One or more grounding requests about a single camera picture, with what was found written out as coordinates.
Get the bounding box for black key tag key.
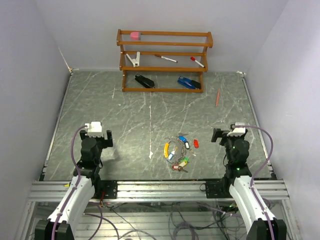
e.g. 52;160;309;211
184;141;190;150

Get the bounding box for yellow keyring with keys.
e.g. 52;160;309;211
163;135;191;173

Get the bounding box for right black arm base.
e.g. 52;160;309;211
199;179;232;199

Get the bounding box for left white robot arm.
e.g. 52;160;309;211
34;125;114;240

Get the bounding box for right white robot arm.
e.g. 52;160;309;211
211;123;287;240

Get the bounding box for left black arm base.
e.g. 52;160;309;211
97;180;118;200

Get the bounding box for red key tag key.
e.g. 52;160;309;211
193;139;199;149

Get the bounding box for blue key tag upper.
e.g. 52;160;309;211
178;136;187;143

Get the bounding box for orange pencil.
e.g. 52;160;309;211
215;88;221;107

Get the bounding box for blue stapler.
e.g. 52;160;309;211
177;76;202;90

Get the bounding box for black stapler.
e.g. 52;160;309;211
135;74;155;89

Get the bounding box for white clip tool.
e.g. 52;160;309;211
125;51;141;68

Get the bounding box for red cap marker right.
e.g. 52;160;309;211
190;56;205;68

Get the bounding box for red cap marker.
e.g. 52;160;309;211
190;56;205;68
154;54;178;63

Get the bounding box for wooden three-tier shelf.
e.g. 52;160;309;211
116;29;214;93

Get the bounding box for red cap marker left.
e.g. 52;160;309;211
154;54;178;63

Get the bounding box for pink eraser block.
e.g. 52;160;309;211
130;31;141;41

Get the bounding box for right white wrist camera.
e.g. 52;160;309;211
227;122;247;137

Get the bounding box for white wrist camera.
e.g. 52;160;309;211
84;121;104;138
227;122;247;137

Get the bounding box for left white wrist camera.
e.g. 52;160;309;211
84;121;104;138

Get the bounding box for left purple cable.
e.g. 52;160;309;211
51;125;88;240

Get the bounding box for aluminium frame rail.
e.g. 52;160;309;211
27;180;290;203

